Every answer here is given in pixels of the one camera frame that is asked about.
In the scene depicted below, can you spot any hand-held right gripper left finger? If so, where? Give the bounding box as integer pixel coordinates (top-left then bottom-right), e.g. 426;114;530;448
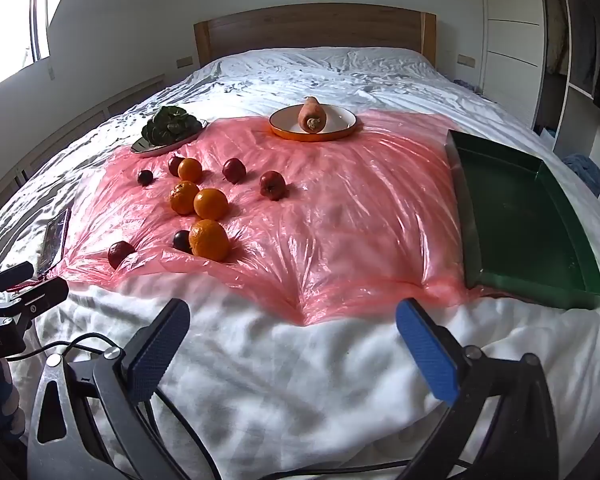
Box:
27;298;191;480

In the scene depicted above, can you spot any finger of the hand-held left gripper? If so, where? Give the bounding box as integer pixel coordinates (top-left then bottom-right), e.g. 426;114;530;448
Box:
0;276;70;332
0;261;35;306

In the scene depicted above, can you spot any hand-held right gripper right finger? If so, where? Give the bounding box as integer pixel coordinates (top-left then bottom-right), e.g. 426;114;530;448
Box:
395;297;561;480

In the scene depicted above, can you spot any large dimpled orange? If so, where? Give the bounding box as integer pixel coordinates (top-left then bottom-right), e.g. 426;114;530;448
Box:
188;219;231;262

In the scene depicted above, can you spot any orange with green stem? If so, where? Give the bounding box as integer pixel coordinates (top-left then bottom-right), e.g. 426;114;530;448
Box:
168;180;200;216

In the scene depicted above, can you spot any smooth orange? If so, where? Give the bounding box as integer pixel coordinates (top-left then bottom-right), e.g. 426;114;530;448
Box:
193;188;229;221
178;158;203;184

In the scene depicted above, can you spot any green metal tray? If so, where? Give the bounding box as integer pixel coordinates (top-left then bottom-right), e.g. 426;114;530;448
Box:
444;129;600;311

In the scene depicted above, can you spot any smartphone in red case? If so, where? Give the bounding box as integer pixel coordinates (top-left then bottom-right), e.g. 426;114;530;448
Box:
36;207;72;277

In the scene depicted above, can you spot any white bed sheet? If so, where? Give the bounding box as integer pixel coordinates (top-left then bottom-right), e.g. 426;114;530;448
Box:
0;45;600;480

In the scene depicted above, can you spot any pink plastic sheet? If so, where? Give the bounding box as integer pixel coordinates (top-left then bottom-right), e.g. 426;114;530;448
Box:
45;110;486;326

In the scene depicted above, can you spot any panelled window bench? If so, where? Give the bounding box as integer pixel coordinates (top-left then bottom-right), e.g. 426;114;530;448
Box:
0;75;166;196

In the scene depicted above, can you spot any patterned oval plate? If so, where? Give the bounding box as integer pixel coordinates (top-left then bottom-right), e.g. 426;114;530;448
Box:
130;119;208;157

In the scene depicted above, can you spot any dark green bok choy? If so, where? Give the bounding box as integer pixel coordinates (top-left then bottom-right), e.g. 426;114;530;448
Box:
141;106;203;145

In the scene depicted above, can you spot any window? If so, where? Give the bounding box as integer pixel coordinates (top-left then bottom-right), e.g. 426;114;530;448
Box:
0;0;83;91

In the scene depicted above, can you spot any blue blanket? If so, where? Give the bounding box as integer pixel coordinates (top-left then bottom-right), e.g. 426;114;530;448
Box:
562;154;600;196

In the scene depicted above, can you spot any orange rimmed white plate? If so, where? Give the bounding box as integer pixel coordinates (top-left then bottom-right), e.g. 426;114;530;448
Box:
268;105;357;142

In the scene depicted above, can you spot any carrot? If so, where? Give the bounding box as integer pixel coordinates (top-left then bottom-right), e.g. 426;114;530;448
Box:
298;96;327;133

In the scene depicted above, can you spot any white wardrobe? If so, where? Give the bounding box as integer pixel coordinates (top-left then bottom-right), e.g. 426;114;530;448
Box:
477;0;600;221

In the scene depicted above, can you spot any grey hanging garment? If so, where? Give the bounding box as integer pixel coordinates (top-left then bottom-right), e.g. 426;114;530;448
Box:
570;0;596;96

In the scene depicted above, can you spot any wooden headboard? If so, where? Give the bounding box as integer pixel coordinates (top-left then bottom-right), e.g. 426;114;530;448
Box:
194;4;437;68

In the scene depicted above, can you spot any beige hanging jacket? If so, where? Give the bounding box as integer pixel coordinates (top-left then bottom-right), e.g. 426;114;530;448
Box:
547;0;571;76

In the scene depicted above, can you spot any black cable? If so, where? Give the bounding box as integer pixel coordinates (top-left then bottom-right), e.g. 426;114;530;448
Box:
10;332;481;480

